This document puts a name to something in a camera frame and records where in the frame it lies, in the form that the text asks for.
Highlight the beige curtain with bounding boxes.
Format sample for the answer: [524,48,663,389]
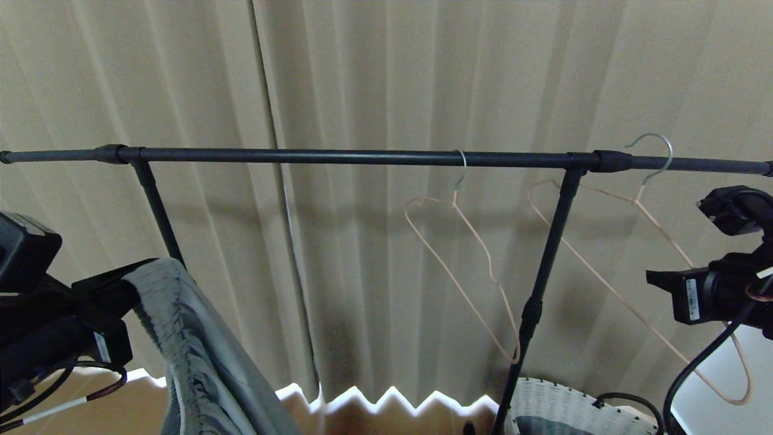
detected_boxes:
[0,0,773,407]

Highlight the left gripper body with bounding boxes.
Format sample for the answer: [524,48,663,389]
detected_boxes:
[0,277,135,404]

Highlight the pink clothes hanger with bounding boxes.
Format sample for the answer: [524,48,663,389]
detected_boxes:
[528,133,753,406]
[404,150,522,366]

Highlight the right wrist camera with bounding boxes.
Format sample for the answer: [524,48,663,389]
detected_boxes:
[698,185,773,262]

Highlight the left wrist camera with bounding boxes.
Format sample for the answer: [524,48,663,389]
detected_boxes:
[0,211,63,294]

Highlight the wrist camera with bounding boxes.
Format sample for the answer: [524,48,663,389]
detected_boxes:
[0,211,63,294]
[698,185,773,262]

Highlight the white laundry basket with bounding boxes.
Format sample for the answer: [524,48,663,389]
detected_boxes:
[504,378,665,435]

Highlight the pale grey shorts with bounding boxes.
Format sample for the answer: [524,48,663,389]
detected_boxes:
[124,259,303,435]

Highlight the black clothes rack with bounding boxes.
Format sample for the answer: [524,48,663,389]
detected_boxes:
[0,144,773,435]

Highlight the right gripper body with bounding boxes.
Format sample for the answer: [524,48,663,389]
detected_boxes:
[670,251,773,334]

